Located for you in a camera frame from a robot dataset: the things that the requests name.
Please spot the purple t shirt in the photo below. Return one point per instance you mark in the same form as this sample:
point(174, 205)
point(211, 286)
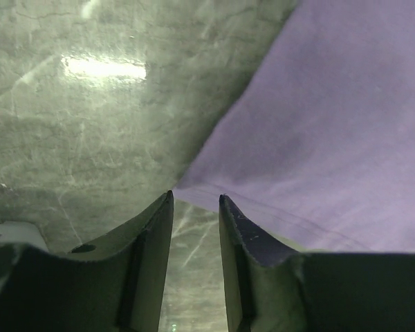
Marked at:
point(320, 148)

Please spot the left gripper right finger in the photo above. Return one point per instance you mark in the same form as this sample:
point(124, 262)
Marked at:
point(272, 287)

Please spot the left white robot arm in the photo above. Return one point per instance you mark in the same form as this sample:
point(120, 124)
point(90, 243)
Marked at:
point(14, 233)

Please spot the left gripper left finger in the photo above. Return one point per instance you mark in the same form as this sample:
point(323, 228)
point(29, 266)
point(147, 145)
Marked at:
point(112, 283)

